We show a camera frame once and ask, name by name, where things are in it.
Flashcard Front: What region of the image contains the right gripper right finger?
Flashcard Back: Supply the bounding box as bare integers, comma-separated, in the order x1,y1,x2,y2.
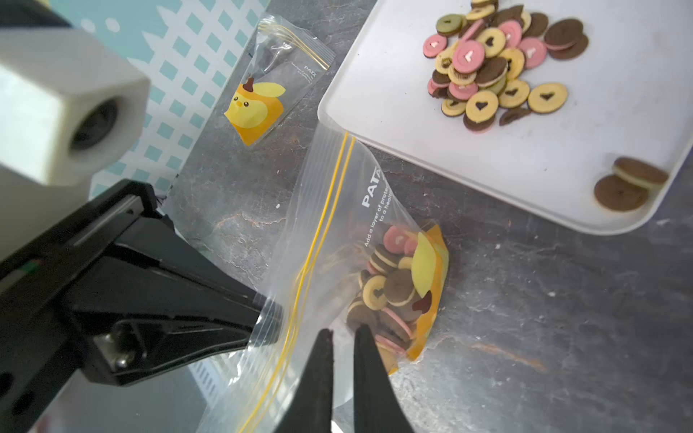
354,325,413,432

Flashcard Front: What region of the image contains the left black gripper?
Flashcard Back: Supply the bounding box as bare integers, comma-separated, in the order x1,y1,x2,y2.
1,180,284,432

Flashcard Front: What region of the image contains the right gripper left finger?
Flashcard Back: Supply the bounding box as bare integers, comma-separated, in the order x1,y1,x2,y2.
275,328,334,433

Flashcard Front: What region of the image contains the clear ziploc bag of cookies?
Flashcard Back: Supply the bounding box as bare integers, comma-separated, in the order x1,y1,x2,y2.
199,125,449,432

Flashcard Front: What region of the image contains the ziploc bag with yellow chick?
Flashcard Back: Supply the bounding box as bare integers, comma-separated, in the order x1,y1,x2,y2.
224,13,336,146

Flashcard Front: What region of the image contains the pile of round cookies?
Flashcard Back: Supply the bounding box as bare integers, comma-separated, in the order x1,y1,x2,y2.
422,1,589,134

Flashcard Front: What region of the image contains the brown cookie on tray edge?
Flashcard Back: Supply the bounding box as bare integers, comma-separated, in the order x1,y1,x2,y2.
593,175,649,212

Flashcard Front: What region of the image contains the white plastic tray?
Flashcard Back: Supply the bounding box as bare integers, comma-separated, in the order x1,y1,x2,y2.
318,1,692,236

